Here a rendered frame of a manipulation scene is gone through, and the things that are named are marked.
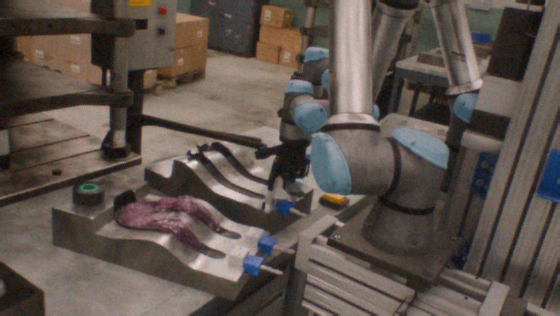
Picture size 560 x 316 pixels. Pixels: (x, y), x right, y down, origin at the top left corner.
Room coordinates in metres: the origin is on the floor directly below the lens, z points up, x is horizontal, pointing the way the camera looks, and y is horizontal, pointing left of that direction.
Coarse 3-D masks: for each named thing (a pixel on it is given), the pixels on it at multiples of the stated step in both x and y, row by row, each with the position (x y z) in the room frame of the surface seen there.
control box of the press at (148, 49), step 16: (96, 0) 2.00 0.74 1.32; (144, 0) 2.03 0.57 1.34; (160, 0) 2.10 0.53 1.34; (176, 0) 2.18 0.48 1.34; (144, 16) 2.04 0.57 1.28; (160, 16) 2.11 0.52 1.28; (144, 32) 2.04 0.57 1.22; (160, 32) 2.09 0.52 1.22; (96, 48) 2.00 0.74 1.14; (128, 48) 1.98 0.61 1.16; (144, 48) 2.04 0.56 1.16; (160, 48) 2.11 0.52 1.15; (96, 64) 2.00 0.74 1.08; (128, 64) 1.98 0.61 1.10; (144, 64) 2.04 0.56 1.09; (160, 64) 2.12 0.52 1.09; (128, 80) 2.07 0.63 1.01; (128, 112) 2.07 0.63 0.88
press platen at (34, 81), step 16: (0, 64) 1.94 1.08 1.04; (16, 64) 1.97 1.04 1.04; (32, 64) 2.00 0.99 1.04; (0, 80) 1.73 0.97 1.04; (16, 80) 1.75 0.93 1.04; (32, 80) 1.78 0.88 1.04; (48, 80) 1.81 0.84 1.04; (64, 80) 1.84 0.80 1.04; (0, 96) 1.55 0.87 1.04; (16, 96) 1.58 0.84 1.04; (32, 96) 1.60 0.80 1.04; (48, 96) 1.62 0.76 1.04; (64, 96) 1.67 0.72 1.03; (80, 96) 1.72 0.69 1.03; (96, 96) 1.74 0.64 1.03; (112, 96) 1.76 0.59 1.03; (128, 96) 1.79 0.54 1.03; (0, 112) 1.49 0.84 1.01; (16, 112) 1.53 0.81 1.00; (32, 112) 1.57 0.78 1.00
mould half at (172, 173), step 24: (144, 168) 1.57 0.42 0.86; (168, 168) 1.59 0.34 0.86; (192, 168) 1.47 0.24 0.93; (168, 192) 1.51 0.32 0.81; (192, 192) 1.46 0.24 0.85; (216, 192) 1.41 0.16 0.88; (264, 192) 1.44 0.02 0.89; (312, 192) 1.52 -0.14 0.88; (240, 216) 1.36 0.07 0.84; (264, 216) 1.31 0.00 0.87; (288, 216) 1.41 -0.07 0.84
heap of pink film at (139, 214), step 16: (128, 208) 1.21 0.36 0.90; (144, 208) 1.22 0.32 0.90; (160, 208) 1.24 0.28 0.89; (176, 208) 1.24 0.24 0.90; (192, 208) 1.23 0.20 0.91; (128, 224) 1.15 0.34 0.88; (144, 224) 1.14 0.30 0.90; (160, 224) 1.13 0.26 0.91; (176, 224) 1.13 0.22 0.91; (208, 224) 1.22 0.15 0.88; (192, 240) 1.12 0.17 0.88
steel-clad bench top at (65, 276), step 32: (160, 160) 1.79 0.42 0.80; (256, 160) 1.92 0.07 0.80; (64, 192) 1.43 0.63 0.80; (160, 192) 1.52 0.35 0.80; (320, 192) 1.70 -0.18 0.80; (0, 224) 1.20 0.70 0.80; (32, 224) 1.23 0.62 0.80; (0, 256) 1.06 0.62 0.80; (32, 256) 1.08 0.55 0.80; (64, 256) 1.10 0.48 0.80; (64, 288) 0.97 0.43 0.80; (96, 288) 0.99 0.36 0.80; (128, 288) 1.01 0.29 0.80; (160, 288) 1.02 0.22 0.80; (192, 288) 1.04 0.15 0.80
